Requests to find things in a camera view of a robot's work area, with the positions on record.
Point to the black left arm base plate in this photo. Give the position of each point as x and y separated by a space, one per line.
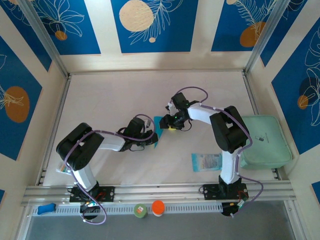
108 193

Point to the mint green zip case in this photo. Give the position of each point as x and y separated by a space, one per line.
267 142

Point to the aluminium frame post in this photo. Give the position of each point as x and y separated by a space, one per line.
45 37
265 37

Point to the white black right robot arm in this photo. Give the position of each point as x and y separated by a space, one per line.
228 165

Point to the blue bone-shaped toy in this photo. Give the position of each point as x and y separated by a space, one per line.
46 209

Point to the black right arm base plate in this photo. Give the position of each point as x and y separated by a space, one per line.
211 191

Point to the orange lid jar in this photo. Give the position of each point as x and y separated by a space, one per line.
158 208

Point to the teal square paper sheet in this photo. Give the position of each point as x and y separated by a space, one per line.
158 125

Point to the green circuit board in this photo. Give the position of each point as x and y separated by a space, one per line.
241 203
90 203

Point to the green lid jar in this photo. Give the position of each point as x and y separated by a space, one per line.
140 210

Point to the aluminium mounting rail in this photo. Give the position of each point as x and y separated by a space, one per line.
160 191

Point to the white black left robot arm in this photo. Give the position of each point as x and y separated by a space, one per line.
82 150

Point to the blue wet wipes packet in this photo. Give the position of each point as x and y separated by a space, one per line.
206 162

